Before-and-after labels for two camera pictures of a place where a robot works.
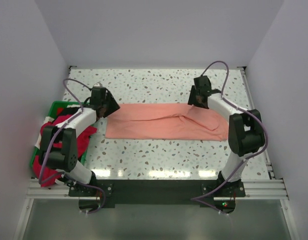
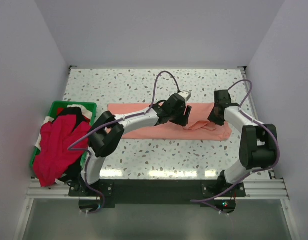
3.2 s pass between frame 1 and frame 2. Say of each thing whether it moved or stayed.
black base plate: stayed
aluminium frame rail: stayed
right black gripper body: moved
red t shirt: stayed
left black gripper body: moved
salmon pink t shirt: stayed
